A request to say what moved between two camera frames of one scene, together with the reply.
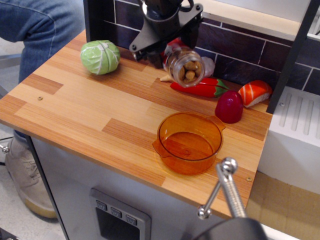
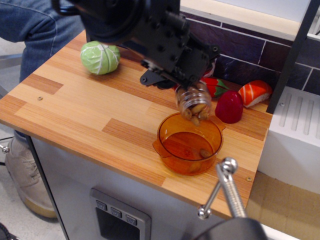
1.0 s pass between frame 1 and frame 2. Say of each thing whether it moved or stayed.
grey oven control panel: stayed
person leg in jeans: stayed
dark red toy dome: stayed
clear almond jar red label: moved
